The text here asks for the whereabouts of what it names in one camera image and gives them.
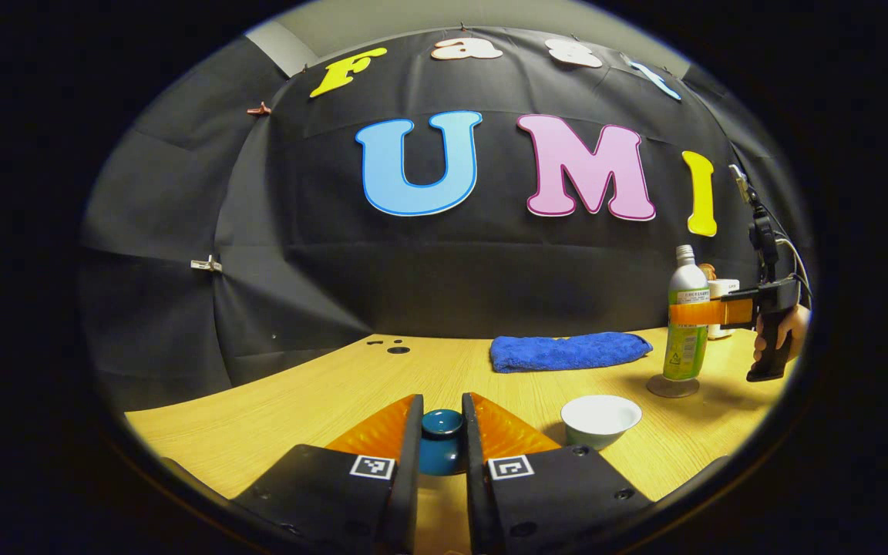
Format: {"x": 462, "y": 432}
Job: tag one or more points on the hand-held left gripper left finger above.
{"x": 409, "y": 493}

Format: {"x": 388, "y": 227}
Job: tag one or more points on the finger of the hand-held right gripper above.
{"x": 710, "y": 312}

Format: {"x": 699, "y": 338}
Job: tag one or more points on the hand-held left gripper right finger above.
{"x": 475, "y": 493}

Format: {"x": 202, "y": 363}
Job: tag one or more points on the silver green water bottle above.
{"x": 687, "y": 347}

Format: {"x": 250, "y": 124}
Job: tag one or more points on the teal teacup lid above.
{"x": 442, "y": 455}

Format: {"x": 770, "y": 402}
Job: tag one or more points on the round brown coaster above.
{"x": 675, "y": 390}

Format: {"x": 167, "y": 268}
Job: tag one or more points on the teal white teacup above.
{"x": 598, "y": 432}

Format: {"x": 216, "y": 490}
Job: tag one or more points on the white toaster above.
{"x": 724, "y": 289}

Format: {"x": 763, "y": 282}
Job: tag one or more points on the bread slice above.
{"x": 708, "y": 271}

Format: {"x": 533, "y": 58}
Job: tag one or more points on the blue towel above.
{"x": 567, "y": 352}

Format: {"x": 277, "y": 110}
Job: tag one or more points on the black backdrop cloth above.
{"x": 452, "y": 277}

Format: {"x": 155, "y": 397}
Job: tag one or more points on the white backdrop clip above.
{"x": 206, "y": 264}

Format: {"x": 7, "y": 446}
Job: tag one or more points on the orange backdrop clip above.
{"x": 259, "y": 109}

